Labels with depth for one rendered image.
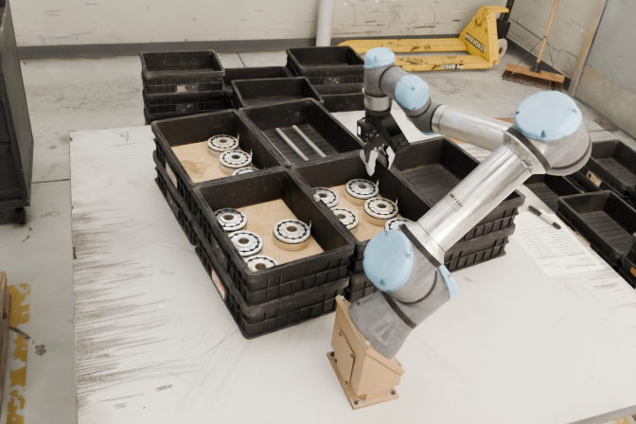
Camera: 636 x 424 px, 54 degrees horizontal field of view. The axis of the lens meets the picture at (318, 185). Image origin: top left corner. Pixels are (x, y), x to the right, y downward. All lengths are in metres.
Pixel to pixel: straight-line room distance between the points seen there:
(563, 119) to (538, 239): 0.97
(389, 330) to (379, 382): 0.14
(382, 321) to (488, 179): 0.39
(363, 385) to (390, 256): 0.35
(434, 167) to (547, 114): 0.93
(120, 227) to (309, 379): 0.79
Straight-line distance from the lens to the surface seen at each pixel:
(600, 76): 5.11
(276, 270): 1.50
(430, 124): 1.61
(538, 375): 1.75
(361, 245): 1.60
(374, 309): 1.42
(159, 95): 3.29
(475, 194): 1.29
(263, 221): 1.80
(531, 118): 1.30
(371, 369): 1.45
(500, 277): 1.99
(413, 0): 5.52
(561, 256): 2.17
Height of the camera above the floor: 1.92
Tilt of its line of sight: 33 degrees down
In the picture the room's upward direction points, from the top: 7 degrees clockwise
